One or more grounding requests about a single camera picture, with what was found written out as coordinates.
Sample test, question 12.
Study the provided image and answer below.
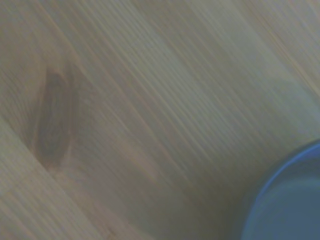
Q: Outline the blue plastic bowl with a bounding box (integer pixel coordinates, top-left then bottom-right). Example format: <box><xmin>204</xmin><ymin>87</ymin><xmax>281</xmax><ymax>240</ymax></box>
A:
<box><xmin>239</xmin><ymin>141</ymin><xmax>320</xmax><ymax>240</ymax></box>

